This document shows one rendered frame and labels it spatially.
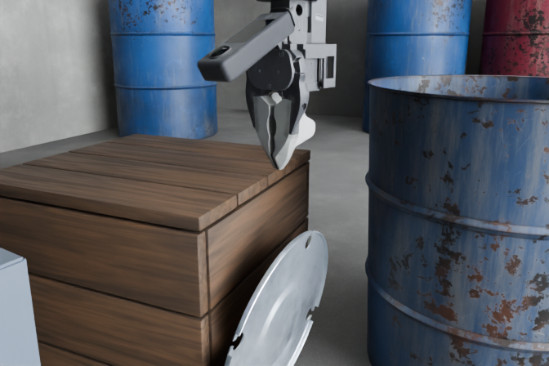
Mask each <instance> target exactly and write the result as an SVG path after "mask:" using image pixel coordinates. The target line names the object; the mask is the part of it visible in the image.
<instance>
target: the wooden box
mask: <svg viewBox="0 0 549 366"><path fill-rule="evenodd" d="M308 160H310V150H300V149H295V150H294V151H293V153H292V157H291V158H290V159H289V161H288V163H287V165H286V166H285V167H284V169H282V170H279V169H275V168H273V166H272V164H271V162H270V160H269V158H268V157H267V155H266V152H265V151H264V149H263V147H262V145H248V144H239V143H230V142H221V141H205V140H195V139H187V138H178V137H170V136H152V135H144V134H133V135H130V136H124V137H120V138H118V139H114V140H111V141H106V142H101V143H99V144H95V145H89V146H86V147H82V148H80V149H76V150H70V151H69V152H64V153H61V154H55V155H52V156H48V157H45V158H40V159H36V160H33V161H29V162H26V163H23V164H17V165H14V166H10V167H5V168H2V169H0V248H3V249H5V250H7V251H9V252H13V253H15V254H16V255H19V256H21V257H23V258H25V259H26V262H27V269H28V275H29V286H30V292H31V298H32V304H33V316H34V322H35V328H36V334H37V340H38V352H39V358H40V364H41V366H225V361H226V357H227V355H228V352H229V349H230V347H231V346H233V347H234V348H233V350H235V349H236V348H237V347H238V346H239V343H240V342H241V340H242V337H243V333H241V335H240V336H238V337H237V339H236V340H235V341H232V340H233V337H234V334H235V332H236V329H237V327H238V325H239V321H240V320H241V318H242V316H243V312H244V311H245V309H246V307H247V305H248V303H249V301H250V299H251V297H252V295H253V293H254V292H255V290H256V288H257V286H258V284H259V283H260V282H261V279H262V278H263V276H264V274H265V273H266V271H267V270H268V269H269V267H270V266H271V264H272V263H273V261H274V260H275V258H276V257H277V256H278V255H279V254H280V253H281V252H282V251H283V249H284V248H285V247H286V246H287V245H288V244H289V243H290V242H291V241H292V240H293V239H295V238H296V237H297V236H298V235H299V234H302V233H304V232H306V231H308V217H307V216H308V214H309V169H310V162H308Z"/></svg>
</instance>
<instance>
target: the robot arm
mask: <svg viewBox="0 0 549 366"><path fill-rule="evenodd" d="M257 1H259V2H270V9H271V10H270V13H267V14H261V15H260V16H258V17H257V18H256V19H255V20H253V21H252V22H250V23H249V24H248V25H246V26H245V27H243V28H242V29H241V30H240V31H238V32H237V33H236V34H234V35H233V36H231V37H230V38H228V39H227V40H226V41H224V42H223V43H222V44H221V45H220V46H218V47H217V48H215V49H214V50H212V51H211V52H209V53H208V54H207V55H206V56H205V57H203V58H202V59H201V60H199V61H198V64H197V66H198V68H199V71H200V73H201V74H202V76H203V79H204V80H206V81H212V82H225V83H231V82H233V81H234V80H235V79H236V78H237V77H238V76H240V75H241V74H242V73H243V72H245V71H246V76H247V82H246V91H245V92H246V101H247V106H248V111H249V114H250V117H251V120H252V125H253V127H254V128H256V131H257V135H258V138H259V140H260V142H261V145H262V147H263V149H264V151H265V152H266V155H267V157H268V158H269V160H270V162H271V164H272V166H273V168H275V169H279V170H282V169H284V167H285V166H286V165H287V163H288V161H289V159H290V158H291V157H292V153H293V151H294V150H295V147H296V146H298V145H299V144H301V143H302V142H304V141H306V140H308V139H309V138H311V137H312V136H313V135H314V133H315V122H314V121H313V120H312V119H310V118H308V117H306V114H305V111H306V107H307V105H308V101H309V92H312V91H318V90H319V89H323V88H329V87H335V79H336V52H337V44H326V42H325V35H326V2H327V0H257ZM328 56H332V57H333V64H332V78H328ZM273 90H275V91H277V92H278V93H277V92H273V93H271V92H272V91H273ZM270 93H271V94H270ZM281 96H283V97H284V99H282V98H281Z"/></svg>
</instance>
